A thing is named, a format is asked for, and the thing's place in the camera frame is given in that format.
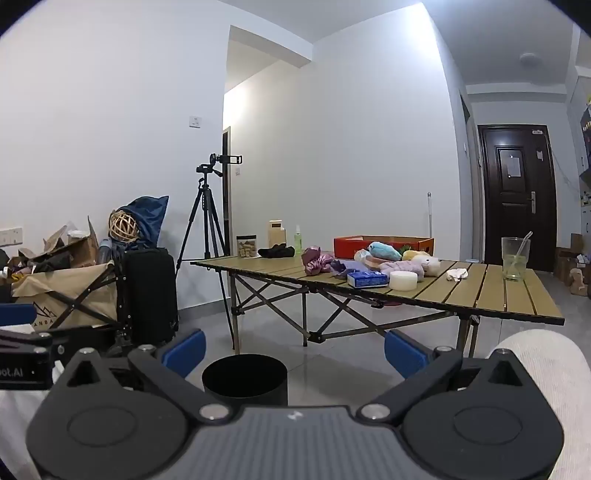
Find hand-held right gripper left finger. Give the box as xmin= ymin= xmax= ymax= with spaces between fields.
xmin=48 ymin=329 xmax=232 ymax=423

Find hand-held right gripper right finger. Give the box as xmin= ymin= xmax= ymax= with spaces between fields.
xmin=358 ymin=329 xmax=541 ymax=423

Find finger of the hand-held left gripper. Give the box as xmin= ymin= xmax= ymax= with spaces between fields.
xmin=0 ymin=304 xmax=38 ymax=329

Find black round trash bin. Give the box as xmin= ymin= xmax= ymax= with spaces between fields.
xmin=202 ymin=354 xmax=288 ymax=408

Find light blue plush toy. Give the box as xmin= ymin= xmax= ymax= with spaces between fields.
xmin=366 ymin=241 xmax=403 ymax=262

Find person's white trouser leg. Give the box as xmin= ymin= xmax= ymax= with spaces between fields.
xmin=0 ymin=357 xmax=63 ymax=480
xmin=488 ymin=329 xmax=591 ymax=480

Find black suitcase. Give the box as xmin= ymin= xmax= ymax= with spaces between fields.
xmin=115 ymin=248 xmax=180 ymax=348

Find white round container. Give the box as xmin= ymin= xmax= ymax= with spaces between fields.
xmin=389 ymin=270 xmax=419 ymax=292

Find blue tissue packet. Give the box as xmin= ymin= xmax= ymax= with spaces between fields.
xmin=346 ymin=270 xmax=389 ymax=289

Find open brown cardboard box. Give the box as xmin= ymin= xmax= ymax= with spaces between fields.
xmin=18 ymin=216 xmax=100 ymax=272

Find purple and white plush toy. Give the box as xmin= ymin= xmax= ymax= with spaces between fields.
xmin=378 ymin=256 xmax=442 ymax=280

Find purple crumpled cloth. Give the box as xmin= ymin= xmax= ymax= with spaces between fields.
xmin=329 ymin=259 xmax=359 ymax=280

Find red cardboard tray box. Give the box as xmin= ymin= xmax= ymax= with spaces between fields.
xmin=333 ymin=235 xmax=435 ymax=260

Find pink crumpled cloth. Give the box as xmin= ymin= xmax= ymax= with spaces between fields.
xmin=301 ymin=246 xmax=336 ymax=277

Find black cloth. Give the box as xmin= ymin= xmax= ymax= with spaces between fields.
xmin=257 ymin=244 xmax=297 ymax=260

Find dark blue fabric bag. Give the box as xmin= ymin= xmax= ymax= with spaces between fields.
xmin=115 ymin=196 xmax=170 ymax=253

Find clear glass cup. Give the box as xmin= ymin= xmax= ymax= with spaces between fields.
xmin=501 ymin=236 xmax=529 ymax=282

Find woven rattan ball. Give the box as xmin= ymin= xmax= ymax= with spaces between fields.
xmin=109 ymin=209 xmax=140 ymax=242

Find dark brown entrance door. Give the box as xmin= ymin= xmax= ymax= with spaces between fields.
xmin=477 ymin=123 xmax=557 ymax=273

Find stacked brown cardboard boxes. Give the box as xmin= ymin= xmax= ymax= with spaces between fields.
xmin=554 ymin=233 xmax=591 ymax=296

